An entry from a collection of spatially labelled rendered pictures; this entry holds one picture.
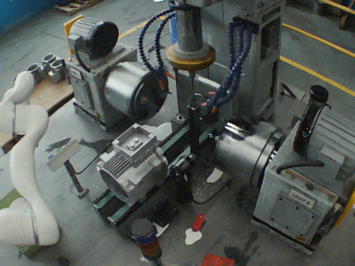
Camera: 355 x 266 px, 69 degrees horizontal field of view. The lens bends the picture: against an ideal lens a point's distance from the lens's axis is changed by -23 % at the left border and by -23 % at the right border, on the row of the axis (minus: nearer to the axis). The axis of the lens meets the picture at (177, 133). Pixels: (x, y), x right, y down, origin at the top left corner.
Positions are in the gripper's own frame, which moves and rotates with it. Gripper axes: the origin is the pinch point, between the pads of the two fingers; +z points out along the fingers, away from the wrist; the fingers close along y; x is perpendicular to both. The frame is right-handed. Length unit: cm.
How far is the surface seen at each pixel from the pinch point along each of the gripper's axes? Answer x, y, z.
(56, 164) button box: -19.9, 7.4, 15.3
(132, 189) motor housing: -42, 27, 33
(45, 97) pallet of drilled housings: 155, 60, -96
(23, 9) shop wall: 344, 79, -401
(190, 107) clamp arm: -65, 43, 14
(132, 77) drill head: -34, 46, -13
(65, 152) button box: -21.3, 12.3, 11.2
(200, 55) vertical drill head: -70, 51, -3
